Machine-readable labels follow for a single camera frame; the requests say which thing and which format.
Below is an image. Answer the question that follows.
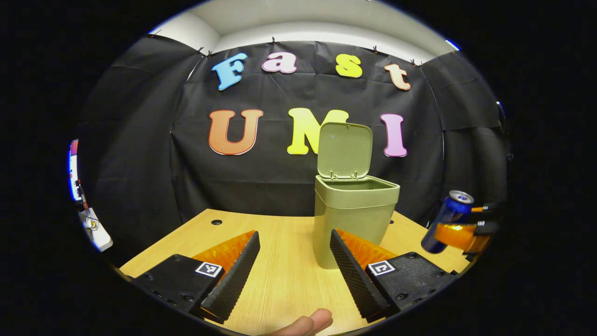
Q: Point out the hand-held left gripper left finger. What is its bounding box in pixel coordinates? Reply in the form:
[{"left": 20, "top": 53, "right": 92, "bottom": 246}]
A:
[{"left": 131, "top": 230, "right": 261, "bottom": 325}]

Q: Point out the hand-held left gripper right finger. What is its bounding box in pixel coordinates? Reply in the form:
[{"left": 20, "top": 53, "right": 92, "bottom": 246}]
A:
[{"left": 329, "top": 229, "right": 458, "bottom": 323}]

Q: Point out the blue pop can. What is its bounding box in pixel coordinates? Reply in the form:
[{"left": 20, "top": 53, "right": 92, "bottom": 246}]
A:
[{"left": 421, "top": 190, "right": 475, "bottom": 254}]

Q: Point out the green desktop garbage bin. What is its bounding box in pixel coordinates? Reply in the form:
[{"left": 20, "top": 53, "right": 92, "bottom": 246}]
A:
[{"left": 312, "top": 122, "right": 401, "bottom": 270}]

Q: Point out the wooden desktop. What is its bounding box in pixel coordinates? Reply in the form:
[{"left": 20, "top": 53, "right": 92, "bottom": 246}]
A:
[{"left": 119, "top": 209, "right": 471, "bottom": 336}]

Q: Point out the black backdrop cloth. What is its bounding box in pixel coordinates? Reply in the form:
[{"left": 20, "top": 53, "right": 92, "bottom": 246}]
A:
[{"left": 77, "top": 35, "right": 511, "bottom": 238}]

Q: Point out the white side table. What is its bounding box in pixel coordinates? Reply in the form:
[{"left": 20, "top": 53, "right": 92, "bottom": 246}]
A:
[{"left": 78, "top": 208, "right": 114, "bottom": 252}]

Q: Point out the computer monitor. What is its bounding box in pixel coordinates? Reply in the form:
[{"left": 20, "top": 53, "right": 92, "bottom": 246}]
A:
[{"left": 68, "top": 139, "right": 80, "bottom": 201}]

